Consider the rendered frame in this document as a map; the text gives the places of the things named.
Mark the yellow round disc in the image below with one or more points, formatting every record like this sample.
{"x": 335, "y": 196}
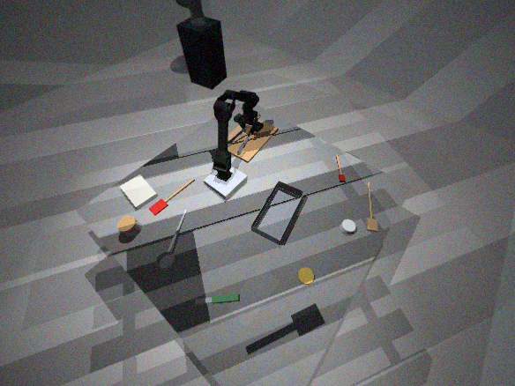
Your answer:
{"x": 305, "y": 275}

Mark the light wooden board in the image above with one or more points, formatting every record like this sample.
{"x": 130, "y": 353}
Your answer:
{"x": 254, "y": 143}

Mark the white short cylinder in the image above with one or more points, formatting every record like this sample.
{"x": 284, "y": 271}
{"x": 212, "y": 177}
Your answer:
{"x": 347, "y": 226}

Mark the red spatula with wooden handle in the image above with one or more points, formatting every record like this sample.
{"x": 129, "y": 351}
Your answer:
{"x": 161, "y": 204}

